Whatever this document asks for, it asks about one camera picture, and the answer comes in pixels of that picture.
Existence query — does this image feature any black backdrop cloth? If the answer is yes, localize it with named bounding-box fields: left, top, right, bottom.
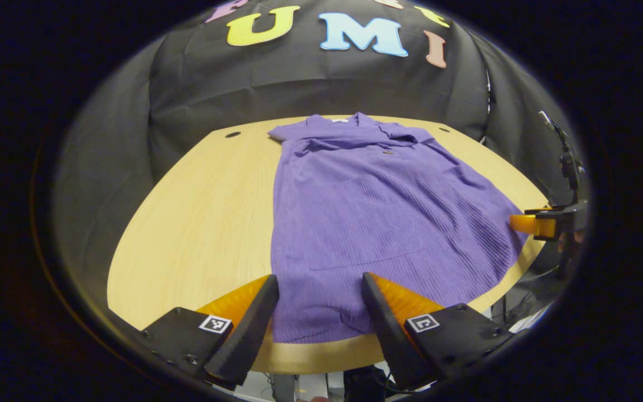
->
left=54, top=0, right=586, bottom=313

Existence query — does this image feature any grey table leg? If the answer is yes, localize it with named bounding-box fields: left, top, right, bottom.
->
left=268, top=373, right=301, bottom=402

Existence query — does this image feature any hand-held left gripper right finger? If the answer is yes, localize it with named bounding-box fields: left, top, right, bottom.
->
left=362, top=272, right=515, bottom=390

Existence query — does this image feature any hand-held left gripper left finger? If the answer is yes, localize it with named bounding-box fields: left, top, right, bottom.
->
left=137, top=274, right=280, bottom=390

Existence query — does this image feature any tangle of dark cables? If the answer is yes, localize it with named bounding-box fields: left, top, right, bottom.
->
left=489, top=246, right=565, bottom=333

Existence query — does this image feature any purple knit shirt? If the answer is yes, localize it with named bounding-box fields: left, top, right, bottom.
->
left=267, top=113, right=530, bottom=344

